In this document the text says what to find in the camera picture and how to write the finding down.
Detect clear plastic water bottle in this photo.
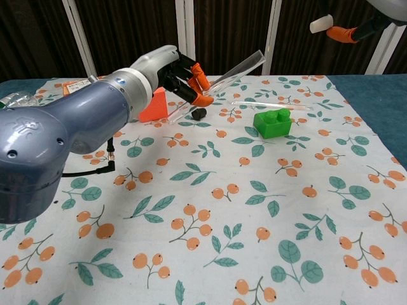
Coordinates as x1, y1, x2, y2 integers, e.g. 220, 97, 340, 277
0, 90, 38, 112

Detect white frame pole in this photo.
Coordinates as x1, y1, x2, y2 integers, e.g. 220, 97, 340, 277
259, 0, 283, 76
62, 0, 97, 79
364, 22, 407, 76
176, 0, 196, 64

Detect clear pipette tube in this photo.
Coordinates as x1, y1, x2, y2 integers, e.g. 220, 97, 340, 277
167, 50, 266, 125

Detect orange cube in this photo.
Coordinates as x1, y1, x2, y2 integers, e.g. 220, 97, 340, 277
138, 87, 170, 123

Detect floral print tablecloth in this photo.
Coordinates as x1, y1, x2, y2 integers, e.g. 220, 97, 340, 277
0, 74, 407, 305

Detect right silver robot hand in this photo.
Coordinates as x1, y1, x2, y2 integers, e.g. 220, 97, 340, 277
327, 0, 407, 44

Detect orange biscuit box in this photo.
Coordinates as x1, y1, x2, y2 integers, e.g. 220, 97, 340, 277
62, 79, 97, 97

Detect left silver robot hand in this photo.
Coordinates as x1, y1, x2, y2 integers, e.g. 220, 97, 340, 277
128, 44, 214, 107

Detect clear glass pipette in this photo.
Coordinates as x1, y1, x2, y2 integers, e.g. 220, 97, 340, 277
230, 100, 314, 112

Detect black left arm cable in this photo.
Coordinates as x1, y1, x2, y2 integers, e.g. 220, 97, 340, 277
61, 136, 117, 177

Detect green toy brick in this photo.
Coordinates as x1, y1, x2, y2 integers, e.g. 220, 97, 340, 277
252, 107, 294, 139

